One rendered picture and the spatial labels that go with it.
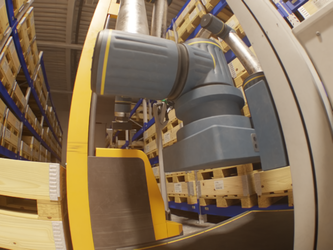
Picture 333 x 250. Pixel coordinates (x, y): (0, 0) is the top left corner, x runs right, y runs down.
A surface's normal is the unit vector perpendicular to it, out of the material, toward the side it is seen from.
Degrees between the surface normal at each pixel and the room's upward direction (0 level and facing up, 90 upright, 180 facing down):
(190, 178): 90
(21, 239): 90
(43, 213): 90
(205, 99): 154
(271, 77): 90
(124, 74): 148
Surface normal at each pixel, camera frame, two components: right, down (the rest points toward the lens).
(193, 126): -0.72, -0.16
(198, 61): 0.34, 0.37
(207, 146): -0.88, -0.07
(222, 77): 0.27, -0.33
